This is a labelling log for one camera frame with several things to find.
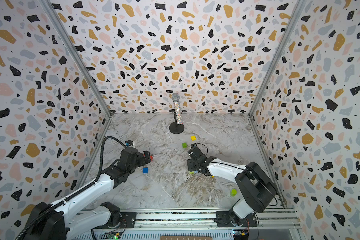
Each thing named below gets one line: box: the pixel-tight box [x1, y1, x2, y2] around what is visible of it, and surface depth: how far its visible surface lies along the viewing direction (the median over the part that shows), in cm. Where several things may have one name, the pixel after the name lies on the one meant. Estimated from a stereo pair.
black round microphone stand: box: [169, 109, 188, 134], surface depth 115 cm
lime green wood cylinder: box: [230, 188, 238, 197], surface depth 83 cm
